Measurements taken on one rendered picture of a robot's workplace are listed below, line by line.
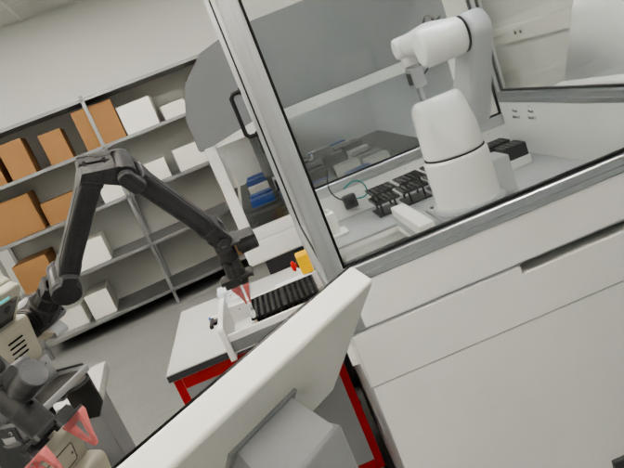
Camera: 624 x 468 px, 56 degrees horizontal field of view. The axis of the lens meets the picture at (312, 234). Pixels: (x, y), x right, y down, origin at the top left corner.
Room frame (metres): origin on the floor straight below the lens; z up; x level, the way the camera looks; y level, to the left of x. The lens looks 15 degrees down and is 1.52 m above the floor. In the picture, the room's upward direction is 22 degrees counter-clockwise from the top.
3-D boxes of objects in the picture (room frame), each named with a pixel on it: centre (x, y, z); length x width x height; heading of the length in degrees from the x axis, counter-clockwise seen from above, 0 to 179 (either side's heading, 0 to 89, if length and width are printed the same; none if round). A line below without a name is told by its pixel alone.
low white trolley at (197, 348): (2.16, 0.36, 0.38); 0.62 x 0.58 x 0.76; 3
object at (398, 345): (1.74, -0.45, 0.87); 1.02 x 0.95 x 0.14; 3
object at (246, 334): (1.76, 0.15, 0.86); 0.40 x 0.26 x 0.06; 93
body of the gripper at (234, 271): (1.71, 0.26, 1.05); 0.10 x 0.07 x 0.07; 92
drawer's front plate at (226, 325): (1.75, 0.36, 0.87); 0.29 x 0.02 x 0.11; 3
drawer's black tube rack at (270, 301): (1.76, 0.16, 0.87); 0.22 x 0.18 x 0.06; 93
